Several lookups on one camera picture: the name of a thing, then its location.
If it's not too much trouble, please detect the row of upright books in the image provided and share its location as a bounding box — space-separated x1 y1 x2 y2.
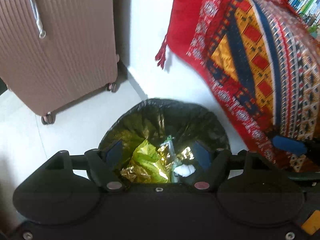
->
289 0 319 39

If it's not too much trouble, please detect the green plastic wrapper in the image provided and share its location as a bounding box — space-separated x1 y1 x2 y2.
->
131 140 170 184

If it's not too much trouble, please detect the gold foil wrapper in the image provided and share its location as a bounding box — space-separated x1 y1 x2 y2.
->
120 141 196 184

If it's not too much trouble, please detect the pink ribbed suitcase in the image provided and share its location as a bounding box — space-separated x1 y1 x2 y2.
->
1 0 119 125

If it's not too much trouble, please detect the white crumpled tissue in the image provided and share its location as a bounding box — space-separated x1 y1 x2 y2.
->
174 164 196 178

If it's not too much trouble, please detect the black lined trash bin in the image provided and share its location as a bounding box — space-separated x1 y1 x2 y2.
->
98 97 231 184

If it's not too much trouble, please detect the patterned red tablecloth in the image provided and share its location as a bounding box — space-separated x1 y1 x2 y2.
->
155 0 319 172

